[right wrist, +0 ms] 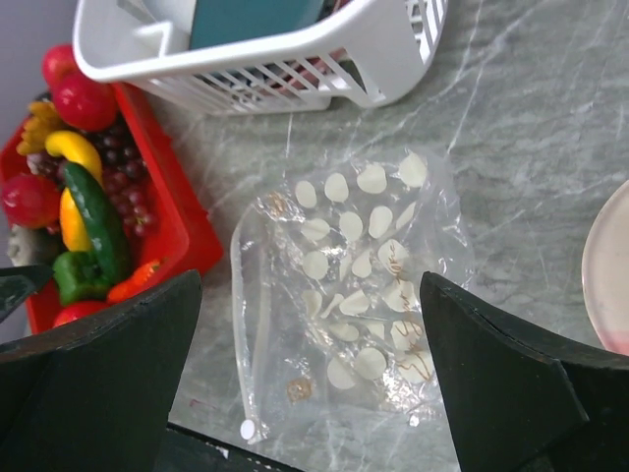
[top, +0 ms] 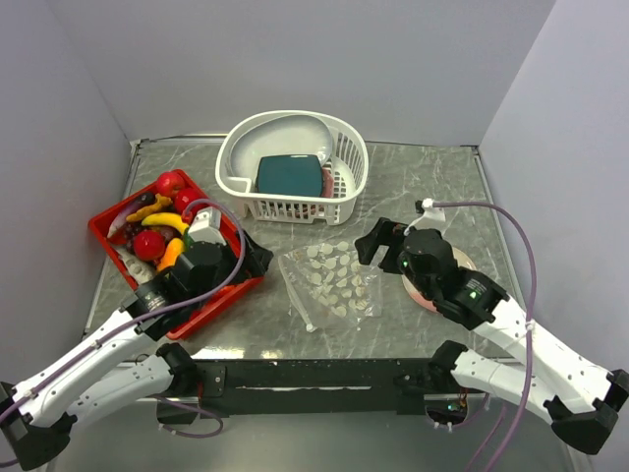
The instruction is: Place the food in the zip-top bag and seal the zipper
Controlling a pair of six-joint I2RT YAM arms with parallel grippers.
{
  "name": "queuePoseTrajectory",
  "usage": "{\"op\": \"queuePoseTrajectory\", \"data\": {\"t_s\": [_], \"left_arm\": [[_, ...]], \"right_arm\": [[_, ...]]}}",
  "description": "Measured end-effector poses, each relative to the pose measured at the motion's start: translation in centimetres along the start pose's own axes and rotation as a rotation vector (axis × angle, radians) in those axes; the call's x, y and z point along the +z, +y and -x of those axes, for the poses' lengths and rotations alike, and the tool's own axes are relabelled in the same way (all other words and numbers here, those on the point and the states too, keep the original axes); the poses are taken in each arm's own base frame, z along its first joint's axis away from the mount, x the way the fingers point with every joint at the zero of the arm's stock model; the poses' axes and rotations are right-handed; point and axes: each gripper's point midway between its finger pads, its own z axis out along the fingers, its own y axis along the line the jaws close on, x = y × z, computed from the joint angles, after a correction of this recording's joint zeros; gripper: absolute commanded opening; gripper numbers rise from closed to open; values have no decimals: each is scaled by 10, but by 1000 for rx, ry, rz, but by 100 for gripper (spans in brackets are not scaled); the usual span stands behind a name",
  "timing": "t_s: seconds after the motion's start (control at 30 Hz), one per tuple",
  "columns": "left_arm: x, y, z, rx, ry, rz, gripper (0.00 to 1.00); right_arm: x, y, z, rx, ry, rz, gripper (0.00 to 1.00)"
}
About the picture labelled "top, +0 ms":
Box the clear dotted zip bag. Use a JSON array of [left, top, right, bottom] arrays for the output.
[[279, 241, 382, 332]]

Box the red faceted apple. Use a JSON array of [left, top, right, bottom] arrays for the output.
[[174, 187, 206, 219]]

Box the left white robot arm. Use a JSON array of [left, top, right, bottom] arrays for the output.
[[1, 231, 273, 471]]

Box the orange yellow mango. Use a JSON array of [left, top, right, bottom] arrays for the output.
[[156, 238, 186, 272]]

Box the yellow banana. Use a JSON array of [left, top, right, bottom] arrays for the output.
[[141, 212, 190, 235]]

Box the red round fruit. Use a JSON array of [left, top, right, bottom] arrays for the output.
[[133, 230, 166, 262]]

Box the pink plate in basket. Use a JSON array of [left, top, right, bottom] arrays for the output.
[[321, 168, 334, 199]]

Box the white fish toy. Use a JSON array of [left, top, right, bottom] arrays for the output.
[[114, 246, 155, 285]]

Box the white plastic basket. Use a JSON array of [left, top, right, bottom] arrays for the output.
[[215, 110, 370, 225]]

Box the pink round plate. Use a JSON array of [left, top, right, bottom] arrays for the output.
[[401, 247, 477, 313]]

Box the orange ginger root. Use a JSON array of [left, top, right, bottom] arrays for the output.
[[126, 194, 172, 223]]

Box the purple grapes bunch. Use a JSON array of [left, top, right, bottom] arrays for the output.
[[123, 222, 146, 255]]

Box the purple eggplant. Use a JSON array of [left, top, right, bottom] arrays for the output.
[[107, 192, 156, 239]]

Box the teal square plate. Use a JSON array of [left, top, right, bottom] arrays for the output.
[[256, 154, 323, 198]]

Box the red plastic tray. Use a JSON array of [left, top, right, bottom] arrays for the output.
[[87, 182, 262, 341]]

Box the white oval plate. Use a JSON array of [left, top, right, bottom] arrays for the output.
[[226, 113, 333, 180]]

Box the black mounting base bar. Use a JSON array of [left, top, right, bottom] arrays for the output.
[[135, 357, 492, 426]]

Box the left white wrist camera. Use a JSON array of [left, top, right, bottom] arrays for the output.
[[188, 207, 226, 246]]

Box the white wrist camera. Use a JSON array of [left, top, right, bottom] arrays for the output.
[[414, 199, 446, 232], [188, 207, 226, 246]]

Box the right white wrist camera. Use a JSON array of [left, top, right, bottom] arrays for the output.
[[414, 199, 446, 232]]

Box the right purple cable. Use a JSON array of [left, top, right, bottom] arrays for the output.
[[431, 200, 538, 472]]

